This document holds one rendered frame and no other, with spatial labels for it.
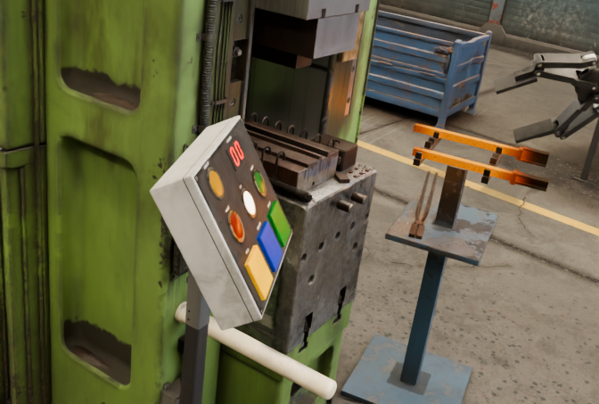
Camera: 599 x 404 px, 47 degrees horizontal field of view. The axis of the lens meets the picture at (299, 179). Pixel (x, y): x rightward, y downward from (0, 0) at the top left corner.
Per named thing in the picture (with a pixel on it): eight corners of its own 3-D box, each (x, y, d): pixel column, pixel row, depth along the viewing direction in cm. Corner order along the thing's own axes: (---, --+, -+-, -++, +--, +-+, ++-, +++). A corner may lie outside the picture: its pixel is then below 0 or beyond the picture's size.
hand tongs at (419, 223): (427, 172, 273) (428, 169, 272) (438, 175, 272) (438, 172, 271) (408, 236, 219) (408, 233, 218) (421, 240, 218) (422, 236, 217)
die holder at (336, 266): (354, 299, 218) (378, 169, 201) (286, 355, 188) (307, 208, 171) (217, 237, 245) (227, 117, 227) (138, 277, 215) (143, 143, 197)
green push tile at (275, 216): (291, 230, 145) (277, 199, 143) (285, 247, 138) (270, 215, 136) (283, 233, 145) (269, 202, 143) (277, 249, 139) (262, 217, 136)
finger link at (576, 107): (589, 78, 120) (595, 81, 121) (549, 120, 128) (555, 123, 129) (594, 94, 118) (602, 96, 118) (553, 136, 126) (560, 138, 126)
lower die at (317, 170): (334, 176, 192) (339, 147, 189) (295, 195, 177) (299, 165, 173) (218, 133, 212) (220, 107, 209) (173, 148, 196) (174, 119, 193)
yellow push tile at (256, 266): (274, 278, 126) (257, 243, 125) (266, 300, 120) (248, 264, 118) (265, 281, 127) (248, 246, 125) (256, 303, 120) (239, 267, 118)
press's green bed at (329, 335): (332, 415, 236) (353, 299, 218) (268, 482, 207) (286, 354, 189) (208, 347, 262) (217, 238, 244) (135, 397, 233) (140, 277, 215)
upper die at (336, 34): (354, 49, 179) (360, 12, 175) (313, 59, 163) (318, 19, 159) (227, 17, 198) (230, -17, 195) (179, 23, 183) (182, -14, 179)
